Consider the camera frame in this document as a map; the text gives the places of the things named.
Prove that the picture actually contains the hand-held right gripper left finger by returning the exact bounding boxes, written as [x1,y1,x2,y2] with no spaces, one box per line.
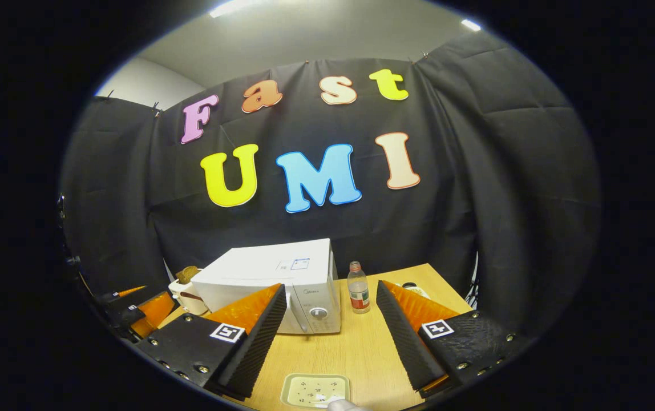
[134,283,288,400]

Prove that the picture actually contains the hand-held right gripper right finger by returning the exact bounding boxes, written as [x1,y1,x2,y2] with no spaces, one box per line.
[375,280,533,394]

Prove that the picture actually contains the white microwave oven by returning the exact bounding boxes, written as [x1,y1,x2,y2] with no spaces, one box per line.
[191,238,342,335]

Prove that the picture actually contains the white toaster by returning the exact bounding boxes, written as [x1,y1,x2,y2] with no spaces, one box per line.
[168,277,208,316]

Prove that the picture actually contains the white divided bean dish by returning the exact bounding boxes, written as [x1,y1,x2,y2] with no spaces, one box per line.
[396,281,432,300]

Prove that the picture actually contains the pale green square plate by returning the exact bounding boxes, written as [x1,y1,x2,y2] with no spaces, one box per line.
[280,373,351,409]

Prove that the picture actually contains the clear bottle red label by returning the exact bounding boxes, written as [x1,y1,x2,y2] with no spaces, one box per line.
[347,261,371,315]

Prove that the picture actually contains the long ceiling light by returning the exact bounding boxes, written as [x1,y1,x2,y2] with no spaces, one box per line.
[209,0,265,19]

